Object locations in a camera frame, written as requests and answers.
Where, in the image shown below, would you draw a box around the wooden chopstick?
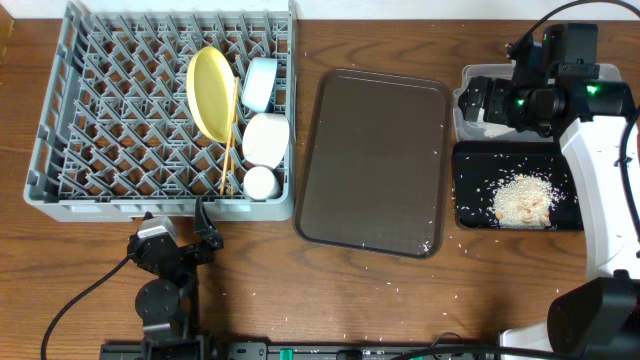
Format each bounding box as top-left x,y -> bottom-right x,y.
227,114 -> 238,199
219,77 -> 240,196

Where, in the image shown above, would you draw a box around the grey dish rack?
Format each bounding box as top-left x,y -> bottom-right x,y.
23,1 -> 297,222

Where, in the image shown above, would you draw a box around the yellow plate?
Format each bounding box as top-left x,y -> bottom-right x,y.
186,46 -> 236,143

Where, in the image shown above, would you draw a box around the clear plastic bin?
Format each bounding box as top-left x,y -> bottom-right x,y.
452,63 -> 624,143

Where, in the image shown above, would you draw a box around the dark brown serving tray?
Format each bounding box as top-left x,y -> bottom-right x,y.
293,69 -> 452,259

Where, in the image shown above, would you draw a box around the rice and food scraps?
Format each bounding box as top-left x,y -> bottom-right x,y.
487,174 -> 565,229

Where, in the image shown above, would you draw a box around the light blue bowl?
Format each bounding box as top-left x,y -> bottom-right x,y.
241,57 -> 278,113

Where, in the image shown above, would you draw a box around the white plastic cup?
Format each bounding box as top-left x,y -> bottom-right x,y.
242,166 -> 280,201

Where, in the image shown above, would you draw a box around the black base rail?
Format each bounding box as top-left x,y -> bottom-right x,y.
99,342 -> 499,360

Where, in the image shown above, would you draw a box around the black waste tray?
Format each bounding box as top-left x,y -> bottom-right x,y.
452,141 -> 583,231

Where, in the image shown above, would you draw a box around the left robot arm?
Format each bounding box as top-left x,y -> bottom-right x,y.
127,199 -> 224,359

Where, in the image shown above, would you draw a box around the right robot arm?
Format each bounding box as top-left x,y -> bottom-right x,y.
453,23 -> 639,359

